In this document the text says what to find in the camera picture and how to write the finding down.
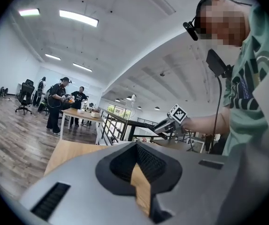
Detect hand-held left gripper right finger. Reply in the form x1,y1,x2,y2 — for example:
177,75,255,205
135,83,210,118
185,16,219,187
136,142,233,225

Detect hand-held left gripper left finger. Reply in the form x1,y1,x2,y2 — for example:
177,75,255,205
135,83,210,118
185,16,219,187
19,142,154,225

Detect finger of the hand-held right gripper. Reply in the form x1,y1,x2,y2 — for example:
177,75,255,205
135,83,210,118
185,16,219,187
153,118,173,134

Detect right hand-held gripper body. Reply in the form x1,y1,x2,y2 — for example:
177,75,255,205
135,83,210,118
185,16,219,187
164,104,188,136

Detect person's right forearm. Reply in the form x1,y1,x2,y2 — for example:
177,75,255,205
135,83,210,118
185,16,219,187
180,112,231,135

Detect thin stair railing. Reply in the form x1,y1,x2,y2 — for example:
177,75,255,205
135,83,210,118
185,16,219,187
136,117,160,127

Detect dark wooden table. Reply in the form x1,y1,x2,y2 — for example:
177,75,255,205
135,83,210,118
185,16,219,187
151,138,197,152

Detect black metal railing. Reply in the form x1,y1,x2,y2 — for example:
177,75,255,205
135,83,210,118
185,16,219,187
100,109,196,147

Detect light wooden table white legs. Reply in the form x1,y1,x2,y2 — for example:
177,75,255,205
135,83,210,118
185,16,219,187
44,140,152,217
61,107,105,145

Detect large glass window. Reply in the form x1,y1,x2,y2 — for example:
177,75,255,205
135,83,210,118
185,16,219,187
107,104,132,120

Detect black chest-mounted display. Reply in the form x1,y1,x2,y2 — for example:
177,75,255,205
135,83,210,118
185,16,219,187
206,49,234,79

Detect person's green printed t-shirt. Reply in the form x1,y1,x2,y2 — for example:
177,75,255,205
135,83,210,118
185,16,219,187
222,5,269,157

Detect rectangular ceiling light panel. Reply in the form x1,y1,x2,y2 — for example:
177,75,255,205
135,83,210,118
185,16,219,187
44,53,61,61
72,62,93,73
59,9,100,28
18,7,41,17

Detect person's head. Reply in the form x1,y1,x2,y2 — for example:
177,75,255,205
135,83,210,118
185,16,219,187
196,0,254,48

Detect black office chair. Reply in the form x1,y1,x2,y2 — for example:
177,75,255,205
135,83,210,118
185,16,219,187
15,79,36,115

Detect white camera on pole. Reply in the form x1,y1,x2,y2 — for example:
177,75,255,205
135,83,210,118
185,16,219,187
124,94,138,141

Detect black display cable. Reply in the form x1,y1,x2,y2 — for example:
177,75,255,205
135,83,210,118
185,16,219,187
208,75,223,153

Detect black head-mounted camera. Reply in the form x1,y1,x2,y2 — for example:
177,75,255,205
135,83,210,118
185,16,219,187
182,15,200,41

